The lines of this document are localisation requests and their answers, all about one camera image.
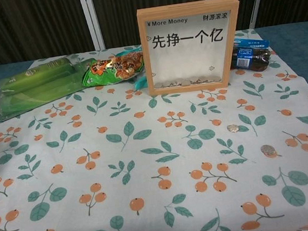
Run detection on large silver coin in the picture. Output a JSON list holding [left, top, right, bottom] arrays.
[[260, 143, 277, 159]]

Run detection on blue Oreo cookie box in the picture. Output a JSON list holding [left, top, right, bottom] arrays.
[[232, 35, 270, 54]]

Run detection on teal clear snack pack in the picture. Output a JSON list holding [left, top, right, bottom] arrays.
[[111, 46, 150, 92]]

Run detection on dark folding screen white frames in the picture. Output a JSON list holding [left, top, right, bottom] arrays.
[[0, 0, 308, 77]]

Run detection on green orange nut snack bag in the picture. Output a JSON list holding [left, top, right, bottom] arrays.
[[78, 53, 147, 89]]

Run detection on floral leaf fruit tablecloth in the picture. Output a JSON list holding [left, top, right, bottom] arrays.
[[0, 21, 308, 231]]

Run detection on wooden frame money box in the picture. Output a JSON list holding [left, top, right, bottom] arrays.
[[136, 0, 249, 97]]

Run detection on small silver coin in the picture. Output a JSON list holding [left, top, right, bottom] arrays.
[[226, 123, 239, 134]]

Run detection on teal blue table cover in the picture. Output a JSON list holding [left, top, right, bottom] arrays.
[[0, 21, 308, 121]]

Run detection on dark cola bottle blue label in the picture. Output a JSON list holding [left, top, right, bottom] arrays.
[[228, 43, 274, 75]]

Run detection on green plastic package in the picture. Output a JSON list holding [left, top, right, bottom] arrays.
[[0, 53, 97, 123]]

